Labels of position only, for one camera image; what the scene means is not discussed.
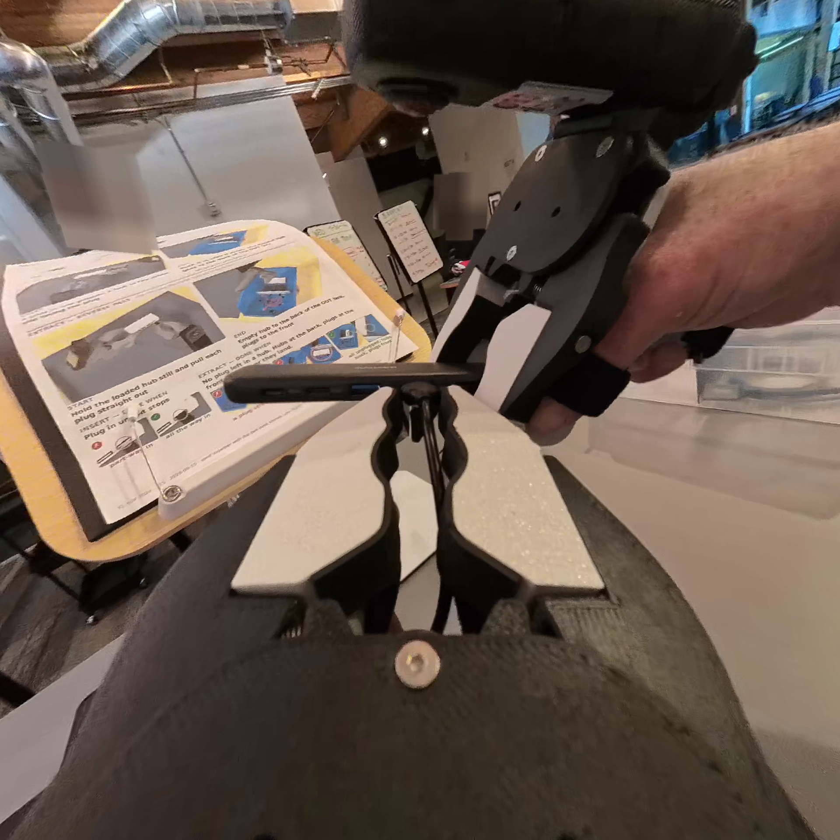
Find person's right hand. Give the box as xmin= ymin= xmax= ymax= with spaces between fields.
xmin=525 ymin=139 xmax=795 ymax=447

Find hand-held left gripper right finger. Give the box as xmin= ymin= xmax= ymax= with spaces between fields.
xmin=438 ymin=387 xmax=606 ymax=598

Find printed instruction sheet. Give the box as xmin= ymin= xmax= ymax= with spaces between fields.
xmin=2 ymin=220 xmax=421 ymax=526

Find black usb cable blue rings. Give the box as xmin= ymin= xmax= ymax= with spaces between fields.
xmin=399 ymin=384 xmax=462 ymax=636

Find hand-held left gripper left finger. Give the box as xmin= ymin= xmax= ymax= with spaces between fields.
xmin=231 ymin=387 xmax=403 ymax=598

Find silver spiral duct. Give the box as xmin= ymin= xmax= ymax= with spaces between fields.
xmin=46 ymin=0 xmax=295 ymax=89

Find silver insulated pipes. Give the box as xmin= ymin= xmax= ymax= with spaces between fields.
xmin=0 ymin=39 xmax=81 ymax=173

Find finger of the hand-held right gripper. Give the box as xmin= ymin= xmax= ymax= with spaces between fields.
xmin=431 ymin=270 xmax=500 ymax=366
xmin=471 ymin=306 xmax=553 ymax=413

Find clear plastic organizer box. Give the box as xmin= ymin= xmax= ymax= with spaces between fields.
xmin=692 ymin=325 xmax=840 ymax=408

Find white sheet panel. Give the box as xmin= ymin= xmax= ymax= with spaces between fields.
xmin=157 ymin=400 xmax=368 ymax=522

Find handwritten whiteboard easel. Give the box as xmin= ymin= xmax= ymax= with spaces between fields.
xmin=305 ymin=220 xmax=388 ymax=290
xmin=375 ymin=200 xmax=442 ymax=284

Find black usb hub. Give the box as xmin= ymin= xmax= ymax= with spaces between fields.
xmin=223 ymin=362 xmax=487 ymax=404

